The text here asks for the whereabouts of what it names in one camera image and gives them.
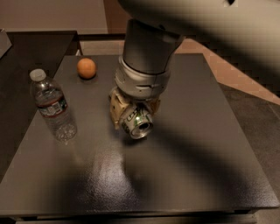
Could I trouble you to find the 7up soda can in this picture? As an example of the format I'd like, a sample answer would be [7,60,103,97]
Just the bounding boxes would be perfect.
[120,105,153,139]

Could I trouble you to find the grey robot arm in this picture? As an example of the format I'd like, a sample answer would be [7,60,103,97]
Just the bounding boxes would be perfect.
[110,0,280,128]

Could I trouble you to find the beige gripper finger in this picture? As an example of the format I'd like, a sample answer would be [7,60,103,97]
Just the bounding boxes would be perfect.
[146,98,161,116]
[108,87,131,130]

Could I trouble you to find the clear plastic water bottle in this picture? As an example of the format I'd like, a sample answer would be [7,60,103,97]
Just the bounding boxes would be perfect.
[30,68,77,143]

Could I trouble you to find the orange ball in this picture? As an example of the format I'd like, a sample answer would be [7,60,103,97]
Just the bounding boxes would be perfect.
[77,58,97,80]

